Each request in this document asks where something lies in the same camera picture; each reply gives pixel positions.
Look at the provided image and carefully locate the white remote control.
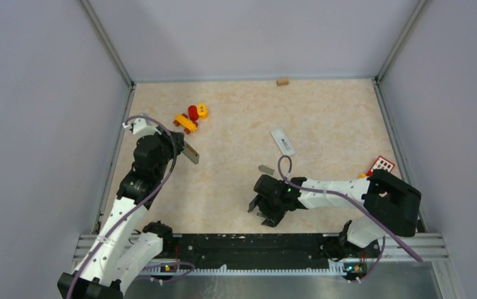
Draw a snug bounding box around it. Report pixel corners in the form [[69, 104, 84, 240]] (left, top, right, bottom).
[[271, 128, 296, 156]]

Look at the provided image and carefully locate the small grey battery lid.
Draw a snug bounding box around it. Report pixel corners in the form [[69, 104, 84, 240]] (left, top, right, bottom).
[[258, 164, 275, 176]]

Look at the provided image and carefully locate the small wooden block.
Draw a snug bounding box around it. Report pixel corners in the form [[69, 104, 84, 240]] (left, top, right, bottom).
[[276, 78, 289, 87]]

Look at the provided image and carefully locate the yellow round toy brick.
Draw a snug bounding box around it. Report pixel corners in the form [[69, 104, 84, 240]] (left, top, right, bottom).
[[196, 103, 209, 120]]

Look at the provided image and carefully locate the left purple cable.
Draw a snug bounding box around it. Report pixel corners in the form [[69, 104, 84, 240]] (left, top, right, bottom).
[[65, 115, 196, 299]]

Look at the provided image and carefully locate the yellow toy car brick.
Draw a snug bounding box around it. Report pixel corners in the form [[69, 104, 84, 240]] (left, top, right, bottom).
[[173, 113, 198, 135]]

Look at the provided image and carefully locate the grey slotted cable duct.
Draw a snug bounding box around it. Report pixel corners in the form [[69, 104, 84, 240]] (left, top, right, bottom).
[[139, 263, 347, 277]]

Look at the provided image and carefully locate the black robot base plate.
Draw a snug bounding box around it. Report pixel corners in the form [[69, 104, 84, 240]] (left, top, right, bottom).
[[157, 234, 380, 270]]

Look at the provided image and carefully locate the red white toy panel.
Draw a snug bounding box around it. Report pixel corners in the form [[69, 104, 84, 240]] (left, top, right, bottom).
[[365, 156, 396, 176]]

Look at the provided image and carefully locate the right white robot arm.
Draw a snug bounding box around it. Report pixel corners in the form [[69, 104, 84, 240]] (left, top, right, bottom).
[[248, 170, 422, 257]]

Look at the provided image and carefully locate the red toy cylinder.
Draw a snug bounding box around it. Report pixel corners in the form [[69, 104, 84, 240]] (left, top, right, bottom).
[[188, 105, 199, 121]]

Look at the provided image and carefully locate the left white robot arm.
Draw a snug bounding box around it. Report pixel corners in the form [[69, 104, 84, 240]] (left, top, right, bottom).
[[57, 132, 185, 298]]

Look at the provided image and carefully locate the grey remote battery cover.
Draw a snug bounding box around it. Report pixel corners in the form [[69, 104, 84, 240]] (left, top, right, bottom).
[[181, 141, 200, 164]]

